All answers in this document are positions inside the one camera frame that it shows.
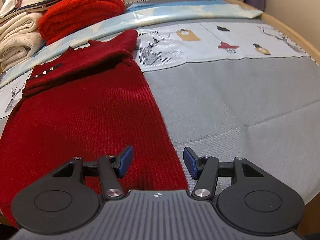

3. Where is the red folded blanket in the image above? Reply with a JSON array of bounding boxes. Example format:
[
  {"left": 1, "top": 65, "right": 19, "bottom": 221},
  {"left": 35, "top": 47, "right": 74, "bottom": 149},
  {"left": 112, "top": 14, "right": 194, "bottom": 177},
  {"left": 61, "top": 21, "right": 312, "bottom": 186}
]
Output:
[{"left": 37, "top": 0, "right": 126, "bottom": 46}]

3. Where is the wooden bed rail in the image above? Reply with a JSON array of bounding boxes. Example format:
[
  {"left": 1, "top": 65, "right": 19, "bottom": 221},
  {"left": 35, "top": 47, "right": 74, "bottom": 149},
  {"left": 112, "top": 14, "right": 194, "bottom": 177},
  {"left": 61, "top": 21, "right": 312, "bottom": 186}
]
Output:
[{"left": 214, "top": 0, "right": 320, "bottom": 67}]

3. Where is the pink white cloth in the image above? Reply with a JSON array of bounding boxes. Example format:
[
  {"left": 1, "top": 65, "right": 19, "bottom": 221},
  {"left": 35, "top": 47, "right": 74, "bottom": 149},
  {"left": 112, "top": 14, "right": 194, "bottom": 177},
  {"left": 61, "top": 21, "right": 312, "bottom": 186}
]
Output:
[{"left": 0, "top": 0, "right": 28, "bottom": 18}]

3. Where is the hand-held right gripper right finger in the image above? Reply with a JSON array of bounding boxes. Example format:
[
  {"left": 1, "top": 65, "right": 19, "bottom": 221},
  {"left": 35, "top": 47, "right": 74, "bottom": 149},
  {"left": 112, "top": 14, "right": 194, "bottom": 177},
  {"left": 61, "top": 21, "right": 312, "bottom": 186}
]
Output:
[{"left": 183, "top": 147, "right": 266, "bottom": 201}]

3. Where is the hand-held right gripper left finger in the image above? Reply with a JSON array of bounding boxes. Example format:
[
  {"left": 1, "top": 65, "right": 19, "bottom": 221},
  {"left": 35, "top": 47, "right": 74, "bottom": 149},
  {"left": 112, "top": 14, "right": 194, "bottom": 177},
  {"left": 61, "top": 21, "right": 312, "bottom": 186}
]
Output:
[{"left": 52, "top": 145, "right": 133, "bottom": 201}]

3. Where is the cream folded blanket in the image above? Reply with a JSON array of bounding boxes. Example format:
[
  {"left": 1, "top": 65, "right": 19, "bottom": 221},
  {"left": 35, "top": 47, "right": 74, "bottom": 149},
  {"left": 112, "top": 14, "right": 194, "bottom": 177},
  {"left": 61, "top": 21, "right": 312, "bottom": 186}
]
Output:
[{"left": 0, "top": 12, "right": 43, "bottom": 73}]

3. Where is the red knit sweater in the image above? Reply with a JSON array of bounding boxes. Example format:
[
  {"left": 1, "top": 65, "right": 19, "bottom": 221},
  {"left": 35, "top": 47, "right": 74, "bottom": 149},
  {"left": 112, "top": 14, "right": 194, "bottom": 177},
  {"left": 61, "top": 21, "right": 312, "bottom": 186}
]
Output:
[{"left": 0, "top": 29, "right": 189, "bottom": 228}]

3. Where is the light blue quilt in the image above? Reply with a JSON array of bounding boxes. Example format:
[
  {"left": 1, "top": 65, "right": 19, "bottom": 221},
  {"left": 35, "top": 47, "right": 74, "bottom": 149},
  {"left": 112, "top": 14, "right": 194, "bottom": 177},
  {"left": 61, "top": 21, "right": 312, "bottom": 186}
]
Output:
[{"left": 0, "top": 0, "right": 263, "bottom": 87}]

